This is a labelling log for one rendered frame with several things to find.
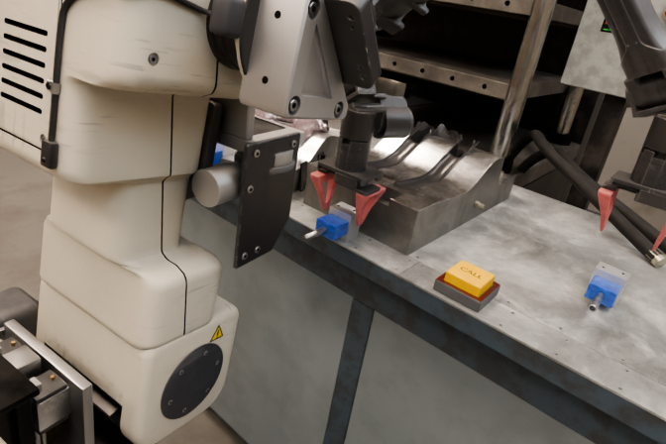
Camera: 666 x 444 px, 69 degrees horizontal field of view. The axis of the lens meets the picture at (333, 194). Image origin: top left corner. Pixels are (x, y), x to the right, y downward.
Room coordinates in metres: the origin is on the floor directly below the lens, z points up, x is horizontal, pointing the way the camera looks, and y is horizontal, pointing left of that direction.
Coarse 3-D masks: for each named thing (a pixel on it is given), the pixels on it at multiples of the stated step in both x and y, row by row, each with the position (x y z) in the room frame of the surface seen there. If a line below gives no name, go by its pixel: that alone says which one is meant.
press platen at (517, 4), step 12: (444, 0) 1.72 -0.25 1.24; (456, 0) 1.69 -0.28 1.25; (468, 0) 1.67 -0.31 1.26; (480, 0) 1.64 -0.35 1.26; (492, 0) 1.62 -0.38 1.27; (504, 0) 1.60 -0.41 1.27; (516, 0) 1.58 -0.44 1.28; (528, 0) 1.56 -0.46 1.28; (516, 12) 1.57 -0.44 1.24; (528, 12) 1.55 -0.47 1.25; (564, 12) 1.76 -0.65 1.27; (576, 12) 1.87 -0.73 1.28; (576, 24) 1.91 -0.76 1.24
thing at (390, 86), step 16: (384, 80) 1.80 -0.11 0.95; (400, 80) 1.80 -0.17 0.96; (416, 80) 1.87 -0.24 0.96; (400, 96) 1.75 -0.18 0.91; (416, 96) 1.82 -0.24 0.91; (432, 96) 1.92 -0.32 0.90; (448, 96) 2.04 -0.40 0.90; (416, 112) 1.85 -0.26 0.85; (432, 112) 1.95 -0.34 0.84; (448, 112) 2.07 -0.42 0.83
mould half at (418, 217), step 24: (384, 144) 1.13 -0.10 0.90; (432, 144) 1.11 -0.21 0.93; (312, 168) 0.93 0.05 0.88; (384, 168) 0.99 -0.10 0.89; (408, 168) 1.03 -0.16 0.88; (456, 168) 1.02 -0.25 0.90; (480, 168) 1.01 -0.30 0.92; (312, 192) 0.92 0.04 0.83; (336, 192) 0.89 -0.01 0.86; (408, 192) 0.86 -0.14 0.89; (432, 192) 0.90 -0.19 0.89; (456, 192) 0.93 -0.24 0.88; (480, 192) 1.01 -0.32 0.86; (504, 192) 1.15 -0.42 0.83; (384, 216) 0.82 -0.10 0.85; (408, 216) 0.79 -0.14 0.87; (432, 216) 0.83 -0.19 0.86; (456, 216) 0.93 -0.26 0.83; (384, 240) 0.81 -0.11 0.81; (408, 240) 0.79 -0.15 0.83; (432, 240) 0.86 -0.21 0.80
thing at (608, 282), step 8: (600, 264) 0.77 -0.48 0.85; (600, 272) 0.75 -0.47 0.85; (608, 272) 0.75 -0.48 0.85; (616, 272) 0.75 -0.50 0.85; (624, 272) 0.76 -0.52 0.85; (592, 280) 0.73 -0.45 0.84; (600, 280) 0.73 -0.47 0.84; (608, 280) 0.74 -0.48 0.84; (616, 280) 0.73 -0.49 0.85; (624, 280) 0.73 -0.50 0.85; (592, 288) 0.72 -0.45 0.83; (600, 288) 0.71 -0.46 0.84; (608, 288) 0.71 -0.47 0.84; (616, 288) 0.72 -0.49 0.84; (592, 296) 0.71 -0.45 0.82; (600, 296) 0.69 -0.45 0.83; (608, 296) 0.70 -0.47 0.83; (616, 296) 0.71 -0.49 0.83; (592, 304) 0.67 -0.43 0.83; (608, 304) 0.70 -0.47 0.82
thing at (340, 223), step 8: (336, 208) 0.82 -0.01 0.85; (344, 208) 0.82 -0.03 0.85; (352, 208) 0.83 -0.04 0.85; (328, 216) 0.80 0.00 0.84; (336, 216) 0.81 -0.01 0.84; (344, 216) 0.80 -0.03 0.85; (352, 216) 0.80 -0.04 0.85; (320, 224) 0.78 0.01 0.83; (328, 224) 0.77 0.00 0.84; (336, 224) 0.78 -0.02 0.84; (344, 224) 0.79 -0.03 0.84; (352, 224) 0.80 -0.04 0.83; (312, 232) 0.75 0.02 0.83; (320, 232) 0.76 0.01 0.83; (328, 232) 0.77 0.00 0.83; (336, 232) 0.77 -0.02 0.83; (344, 232) 0.79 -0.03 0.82; (352, 232) 0.81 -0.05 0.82; (304, 240) 0.73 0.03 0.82; (344, 240) 0.80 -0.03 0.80
